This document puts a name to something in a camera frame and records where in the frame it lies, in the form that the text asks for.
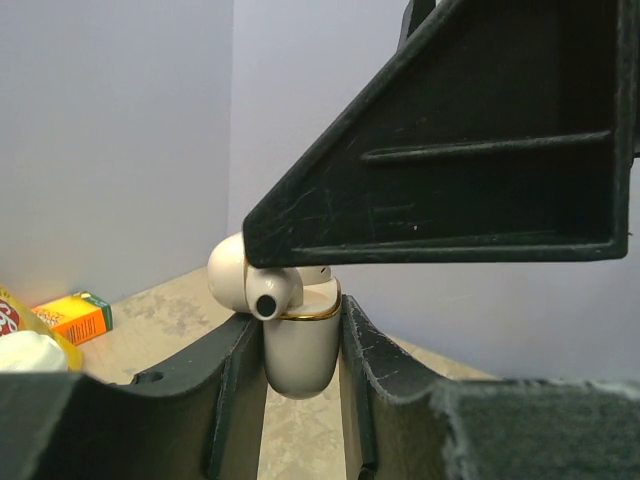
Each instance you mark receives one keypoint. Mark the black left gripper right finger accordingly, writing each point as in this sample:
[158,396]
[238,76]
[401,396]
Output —
[402,420]

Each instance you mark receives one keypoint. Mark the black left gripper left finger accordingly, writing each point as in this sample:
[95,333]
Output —
[196,415]

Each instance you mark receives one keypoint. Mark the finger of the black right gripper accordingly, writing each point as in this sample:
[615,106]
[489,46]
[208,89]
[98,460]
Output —
[414,14]
[502,131]

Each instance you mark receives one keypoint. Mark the beige earbud case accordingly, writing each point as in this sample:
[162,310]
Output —
[300,347]

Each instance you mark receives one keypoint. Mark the white stem earbud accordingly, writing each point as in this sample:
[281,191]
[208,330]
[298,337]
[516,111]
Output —
[270,292]
[315,275]

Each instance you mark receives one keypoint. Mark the orange juice carton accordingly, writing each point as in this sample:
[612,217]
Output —
[78,317]

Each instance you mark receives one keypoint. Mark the long green white cabbage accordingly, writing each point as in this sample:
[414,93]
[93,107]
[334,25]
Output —
[30,352]

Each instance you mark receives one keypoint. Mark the yellow Lays chip bag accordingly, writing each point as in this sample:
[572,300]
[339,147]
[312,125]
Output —
[15,316]

